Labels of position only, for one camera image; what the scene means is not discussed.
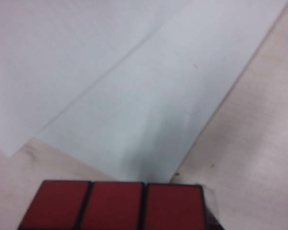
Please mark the white paper sheet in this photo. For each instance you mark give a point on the white paper sheet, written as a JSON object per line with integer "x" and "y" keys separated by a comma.
{"x": 38, "y": 60}
{"x": 146, "y": 100}

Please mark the Rubik's cube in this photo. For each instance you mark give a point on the Rubik's cube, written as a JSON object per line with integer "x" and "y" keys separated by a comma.
{"x": 110, "y": 208}

